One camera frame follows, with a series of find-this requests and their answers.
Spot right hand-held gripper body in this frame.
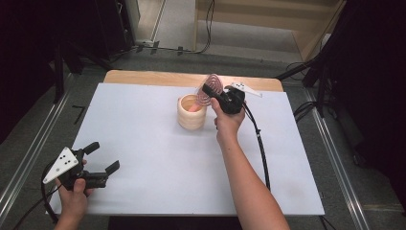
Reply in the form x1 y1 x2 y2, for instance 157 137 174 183
216 81 263 115

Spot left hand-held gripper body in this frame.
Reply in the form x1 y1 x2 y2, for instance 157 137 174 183
42 147 109 192

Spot pink spiral hair brush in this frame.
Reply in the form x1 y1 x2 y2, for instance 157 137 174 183
188 73 224 113

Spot cream ringed holder cup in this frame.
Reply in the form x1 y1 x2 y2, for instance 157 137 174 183
176 93 208 131

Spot person's right hand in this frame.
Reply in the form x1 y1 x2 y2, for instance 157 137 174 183
210 97 247 145

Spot person's left hand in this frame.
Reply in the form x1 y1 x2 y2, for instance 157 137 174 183
55 159 95 221

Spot white table cover board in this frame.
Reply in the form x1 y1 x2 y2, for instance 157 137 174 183
47 82 326 217

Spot wooden counter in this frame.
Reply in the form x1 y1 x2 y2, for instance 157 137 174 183
193 0 348 62

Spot black metal stand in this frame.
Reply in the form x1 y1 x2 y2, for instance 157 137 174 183
275 32 334 119
51 37 113 104

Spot dark curtain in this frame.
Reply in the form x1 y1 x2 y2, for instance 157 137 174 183
0 0 58 145
325 0 406 205

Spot black cabinet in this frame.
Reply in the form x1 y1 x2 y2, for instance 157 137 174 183
94 0 136 59

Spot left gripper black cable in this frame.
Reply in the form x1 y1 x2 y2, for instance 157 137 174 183
39 161 61 224

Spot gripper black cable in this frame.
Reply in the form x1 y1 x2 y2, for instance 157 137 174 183
39 161 61 224
242 102 272 192

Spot metal floor rail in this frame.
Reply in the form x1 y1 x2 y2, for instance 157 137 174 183
302 87 372 230
0 90 72 219

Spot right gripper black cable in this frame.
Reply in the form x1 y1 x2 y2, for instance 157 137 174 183
242 102 272 192

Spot black hanging cable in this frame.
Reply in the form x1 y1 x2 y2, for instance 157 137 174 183
194 0 216 55

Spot black floor cables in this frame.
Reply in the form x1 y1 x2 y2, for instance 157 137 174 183
292 100 319 125

